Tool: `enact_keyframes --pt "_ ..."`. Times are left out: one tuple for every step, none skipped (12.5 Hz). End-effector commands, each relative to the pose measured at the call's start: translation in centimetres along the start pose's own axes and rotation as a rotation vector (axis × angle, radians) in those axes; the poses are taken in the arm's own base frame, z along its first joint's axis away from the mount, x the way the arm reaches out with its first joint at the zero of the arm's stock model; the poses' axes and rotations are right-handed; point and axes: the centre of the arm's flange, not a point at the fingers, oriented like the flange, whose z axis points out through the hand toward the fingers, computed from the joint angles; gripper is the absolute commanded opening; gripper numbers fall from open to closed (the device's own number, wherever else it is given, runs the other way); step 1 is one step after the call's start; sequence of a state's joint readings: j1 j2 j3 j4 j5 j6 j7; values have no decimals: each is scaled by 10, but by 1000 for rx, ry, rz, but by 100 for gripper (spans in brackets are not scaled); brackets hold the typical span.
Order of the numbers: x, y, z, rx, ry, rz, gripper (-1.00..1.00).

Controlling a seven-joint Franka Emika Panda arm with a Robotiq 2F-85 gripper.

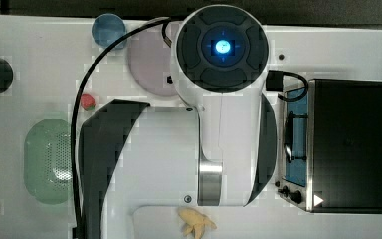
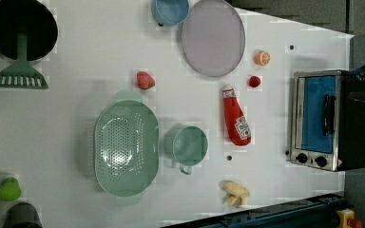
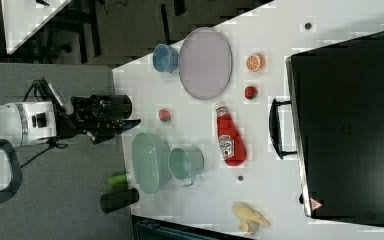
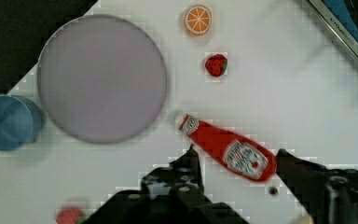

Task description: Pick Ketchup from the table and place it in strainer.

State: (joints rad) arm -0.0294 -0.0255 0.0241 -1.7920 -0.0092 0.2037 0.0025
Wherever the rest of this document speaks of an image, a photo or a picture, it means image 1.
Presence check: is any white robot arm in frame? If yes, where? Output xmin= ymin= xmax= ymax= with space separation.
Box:
xmin=78 ymin=5 xmax=277 ymax=239

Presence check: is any green perforated strainer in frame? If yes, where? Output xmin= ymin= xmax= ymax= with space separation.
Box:
xmin=24 ymin=119 xmax=73 ymax=205

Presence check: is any pink round plate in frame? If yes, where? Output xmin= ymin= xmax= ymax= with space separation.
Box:
xmin=127 ymin=25 xmax=177 ymax=97

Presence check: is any yellow plush banana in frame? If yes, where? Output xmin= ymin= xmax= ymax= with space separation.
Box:
xmin=178 ymin=208 xmax=217 ymax=239

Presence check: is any red plush strawberry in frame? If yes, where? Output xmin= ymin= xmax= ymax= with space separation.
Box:
xmin=80 ymin=94 xmax=96 ymax=111

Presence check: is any blue cup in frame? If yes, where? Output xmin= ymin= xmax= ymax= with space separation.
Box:
xmin=92 ymin=13 xmax=126 ymax=48

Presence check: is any black toaster oven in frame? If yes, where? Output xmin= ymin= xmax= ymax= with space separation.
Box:
xmin=276 ymin=79 xmax=382 ymax=214

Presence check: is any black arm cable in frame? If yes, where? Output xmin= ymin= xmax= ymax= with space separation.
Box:
xmin=70 ymin=16 xmax=171 ymax=239

